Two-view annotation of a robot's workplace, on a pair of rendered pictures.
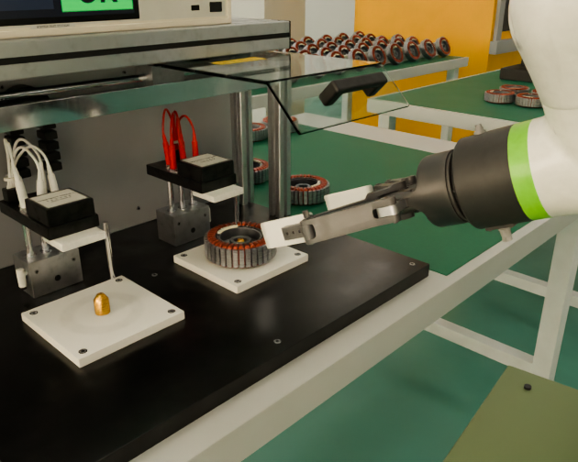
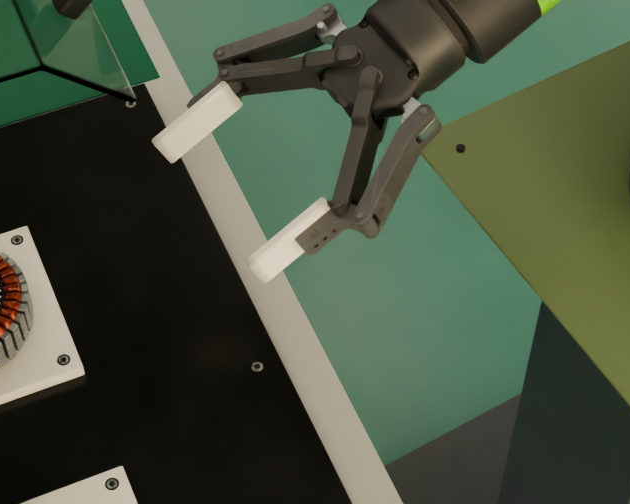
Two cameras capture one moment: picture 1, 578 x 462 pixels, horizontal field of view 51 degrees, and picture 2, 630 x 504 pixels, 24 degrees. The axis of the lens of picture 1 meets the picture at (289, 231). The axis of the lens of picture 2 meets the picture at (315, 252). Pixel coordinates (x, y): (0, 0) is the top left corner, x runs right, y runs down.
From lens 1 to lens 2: 0.85 m
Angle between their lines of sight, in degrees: 58
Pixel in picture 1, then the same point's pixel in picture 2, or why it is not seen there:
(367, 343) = not seen: hidden behind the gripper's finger
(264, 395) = (340, 428)
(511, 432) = (522, 209)
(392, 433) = not seen: outside the picture
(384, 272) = (136, 151)
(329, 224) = (387, 194)
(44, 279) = not seen: outside the picture
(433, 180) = (439, 51)
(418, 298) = (202, 144)
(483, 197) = (509, 35)
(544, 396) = (481, 143)
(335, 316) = (229, 270)
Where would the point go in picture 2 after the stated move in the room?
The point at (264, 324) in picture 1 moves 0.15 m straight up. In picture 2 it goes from (200, 366) to (187, 252)
